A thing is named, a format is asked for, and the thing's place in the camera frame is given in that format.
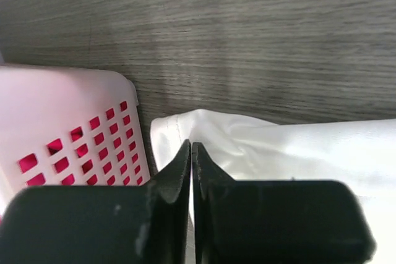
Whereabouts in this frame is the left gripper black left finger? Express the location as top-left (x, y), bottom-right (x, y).
top-left (1, 141), bottom-right (191, 263)

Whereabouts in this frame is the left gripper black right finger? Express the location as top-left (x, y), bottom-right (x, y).
top-left (192, 143), bottom-right (376, 263)

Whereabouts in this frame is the white printed t shirt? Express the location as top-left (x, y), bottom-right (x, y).
top-left (150, 109), bottom-right (395, 263)

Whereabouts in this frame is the red t shirt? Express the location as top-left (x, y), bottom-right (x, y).
top-left (16, 100), bottom-right (150, 187)

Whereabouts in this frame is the white plastic basket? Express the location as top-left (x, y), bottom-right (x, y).
top-left (1, 64), bottom-right (139, 210)

